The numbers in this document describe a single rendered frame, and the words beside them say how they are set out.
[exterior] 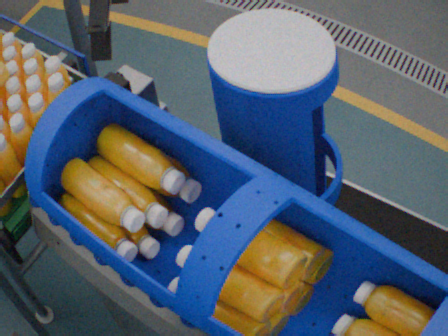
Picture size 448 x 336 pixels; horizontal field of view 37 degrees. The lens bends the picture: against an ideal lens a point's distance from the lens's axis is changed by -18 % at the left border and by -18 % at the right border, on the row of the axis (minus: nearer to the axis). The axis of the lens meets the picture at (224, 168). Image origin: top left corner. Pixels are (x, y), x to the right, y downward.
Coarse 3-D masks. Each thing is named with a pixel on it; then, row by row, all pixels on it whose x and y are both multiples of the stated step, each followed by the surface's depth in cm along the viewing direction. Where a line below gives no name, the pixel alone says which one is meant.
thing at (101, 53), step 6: (108, 30) 93; (90, 36) 94; (108, 36) 94; (108, 42) 95; (96, 48) 96; (102, 48) 96; (108, 48) 96; (96, 54) 97; (102, 54) 97; (108, 54) 97; (96, 60) 98; (102, 60) 98
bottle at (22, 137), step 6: (24, 120) 155; (24, 126) 154; (30, 126) 157; (12, 132) 154; (18, 132) 154; (24, 132) 154; (30, 132) 156; (12, 138) 155; (18, 138) 154; (24, 138) 155; (30, 138) 156; (12, 144) 156; (18, 144) 155; (24, 144) 155; (18, 150) 157; (24, 150) 157; (18, 156) 159; (24, 156) 158; (24, 162) 160
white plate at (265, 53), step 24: (240, 24) 167; (264, 24) 166; (288, 24) 166; (312, 24) 165; (216, 48) 163; (240, 48) 162; (264, 48) 161; (288, 48) 161; (312, 48) 160; (216, 72) 159; (240, 72) 158; (264, 72) 157; (288, 72) 156; (312, 72) 156
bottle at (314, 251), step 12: (264, 228) 124; (276, 228) 124; (288, 228) 125; (288, 240) 122; (300, 240) 122; (312, 240) 123; (312, 252) 120; (324, 252) 124; (312, 264) 123; (300, 276) 121
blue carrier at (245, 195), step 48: (96, 96) 143; (48, 144) 129; (192, 144) 141; (48, 192) 143; (240, 192) 116; (288, 192) 118; (96, 240) 125; (192, 240) 144; (240, 240) 111; (336, 240) 129; (384, 240) 112; (144, 288) 123; (192, 288) 114; (336, 288) 131; (432, 288) 117
